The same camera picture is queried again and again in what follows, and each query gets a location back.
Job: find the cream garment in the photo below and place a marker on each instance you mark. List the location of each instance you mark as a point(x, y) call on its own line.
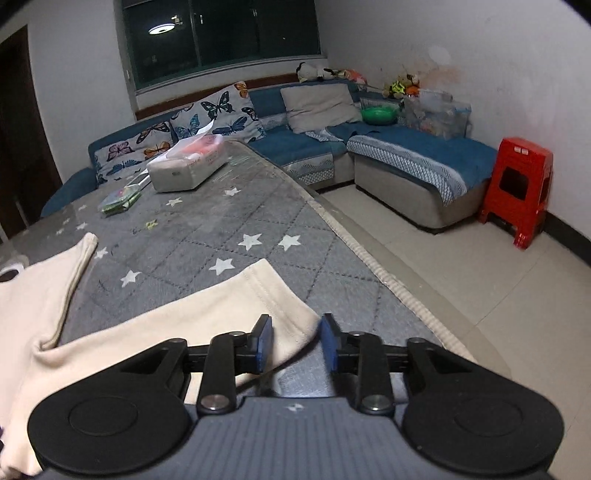
point(138, 350)

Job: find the blue corner sofa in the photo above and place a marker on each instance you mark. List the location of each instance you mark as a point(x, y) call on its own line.
point(406, 147)

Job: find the pink plush toy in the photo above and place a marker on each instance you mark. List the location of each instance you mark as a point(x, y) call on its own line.
point(355, 77)

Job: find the clear bag of toys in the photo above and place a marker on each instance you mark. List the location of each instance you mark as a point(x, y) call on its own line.
point(120, 199)

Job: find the large clear storage bin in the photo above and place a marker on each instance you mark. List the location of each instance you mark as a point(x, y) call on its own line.
point(436, 115)

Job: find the green plastic basin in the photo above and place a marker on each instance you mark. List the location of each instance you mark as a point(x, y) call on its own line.
point(378, 115)

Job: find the plain grey cushion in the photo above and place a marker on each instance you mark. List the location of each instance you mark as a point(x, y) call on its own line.
point(318, 106)

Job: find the dark window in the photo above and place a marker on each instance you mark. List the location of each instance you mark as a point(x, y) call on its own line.
point(231, 32)

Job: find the white tablet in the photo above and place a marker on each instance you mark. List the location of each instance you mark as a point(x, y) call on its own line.
point(137, 181)

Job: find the pink tissue packet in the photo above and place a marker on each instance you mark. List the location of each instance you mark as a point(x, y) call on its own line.
point(194, 150)

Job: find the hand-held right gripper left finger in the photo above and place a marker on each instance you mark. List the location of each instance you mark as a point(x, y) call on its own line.
point(264, 344)

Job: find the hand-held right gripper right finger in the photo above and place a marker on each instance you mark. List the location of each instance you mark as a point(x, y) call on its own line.
point(328, 344)

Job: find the square butterfly print cushion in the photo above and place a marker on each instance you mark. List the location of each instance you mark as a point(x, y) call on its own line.
point(221, 110)

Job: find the dark wooden door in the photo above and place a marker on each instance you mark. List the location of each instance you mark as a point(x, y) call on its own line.
point(23, 138)

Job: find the wide butterfly print cushion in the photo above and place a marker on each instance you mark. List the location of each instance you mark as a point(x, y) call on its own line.
point(131, 154)

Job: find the white paper sheet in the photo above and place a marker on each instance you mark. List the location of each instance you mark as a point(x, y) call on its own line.
point(199, 129)

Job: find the patterned grey sofa cover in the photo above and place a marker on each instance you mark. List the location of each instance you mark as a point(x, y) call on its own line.
point(415, 166)

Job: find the white storage box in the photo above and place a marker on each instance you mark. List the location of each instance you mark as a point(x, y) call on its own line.
point(180, 177)

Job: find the round black induction cooker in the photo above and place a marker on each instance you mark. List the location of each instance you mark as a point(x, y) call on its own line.
point(9, 272)

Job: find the grey star-print table mat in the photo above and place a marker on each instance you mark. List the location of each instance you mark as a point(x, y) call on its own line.
point(207, 230)

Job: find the yellow orange plush toy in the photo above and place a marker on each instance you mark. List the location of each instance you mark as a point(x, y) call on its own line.
point(401, 86)

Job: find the red plastic stool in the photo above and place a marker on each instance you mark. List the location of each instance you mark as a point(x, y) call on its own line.
point(521, 157)

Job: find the black and white plush toy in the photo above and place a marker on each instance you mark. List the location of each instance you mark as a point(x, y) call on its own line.
point(314, 73)

